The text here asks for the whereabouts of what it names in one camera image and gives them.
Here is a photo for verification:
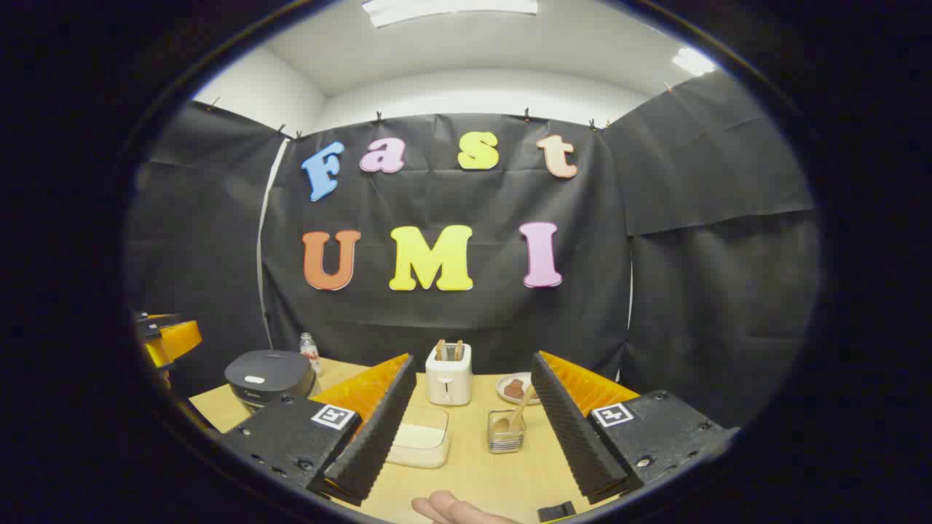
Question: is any black backdrop cloth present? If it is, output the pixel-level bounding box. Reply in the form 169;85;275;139
124;69;824;430

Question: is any clear box of rice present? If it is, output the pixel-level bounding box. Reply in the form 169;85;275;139
386;406;451;469

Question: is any white round plate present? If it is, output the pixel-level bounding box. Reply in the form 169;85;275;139
497;373;543;405

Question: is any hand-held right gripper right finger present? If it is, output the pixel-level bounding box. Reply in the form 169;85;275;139
530;351;740;504

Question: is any white toaster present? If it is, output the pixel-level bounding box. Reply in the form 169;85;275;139
425;342;474;407

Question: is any small ceiling light panel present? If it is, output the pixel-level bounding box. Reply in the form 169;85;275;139
671;47;718;77

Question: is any wooden spoon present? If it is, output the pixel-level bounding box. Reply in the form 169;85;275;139
494;384;538;436

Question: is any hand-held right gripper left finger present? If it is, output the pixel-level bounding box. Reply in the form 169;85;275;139
218;354;417;507

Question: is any small clear plastic bottle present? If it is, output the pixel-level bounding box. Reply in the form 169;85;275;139
299;333;322;376

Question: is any large ceiling light panel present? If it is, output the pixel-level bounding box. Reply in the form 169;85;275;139
362;0;540;28

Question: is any black silver rice cooker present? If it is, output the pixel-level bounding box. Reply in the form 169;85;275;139
224;349;319;408

